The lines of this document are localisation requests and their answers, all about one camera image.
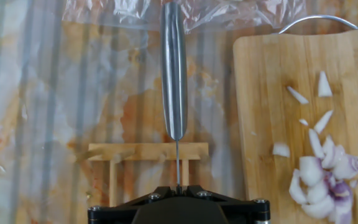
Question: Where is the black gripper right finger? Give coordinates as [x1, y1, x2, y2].
[178, 184, 272, 224]

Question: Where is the steel cleaver knife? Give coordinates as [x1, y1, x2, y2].
[160, 1, 188, 192]

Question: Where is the chopped onion piece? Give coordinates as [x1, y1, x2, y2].
[272, 142, 291, 158]

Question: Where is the white onion sliver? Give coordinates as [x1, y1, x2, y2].
[318, 70, 334, 98]
[287, 85, 310, 105]
[313, 109, 334, 135]

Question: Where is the wooden peg dish rack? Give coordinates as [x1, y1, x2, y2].
[75, 142, 209, 208]

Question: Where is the bamboo cutting board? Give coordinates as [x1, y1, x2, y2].
[232, 14, 358, 224]

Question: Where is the red onion wedge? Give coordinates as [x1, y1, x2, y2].
[288, 128, 358, 224]

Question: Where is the clear plastic table sheet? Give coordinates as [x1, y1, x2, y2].
[0, 0, 358, 224]

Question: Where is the clear bag of onions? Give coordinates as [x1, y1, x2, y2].
[62, 0, 308, 34]

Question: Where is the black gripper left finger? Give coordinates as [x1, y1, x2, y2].
[87, 185, 179, 224]

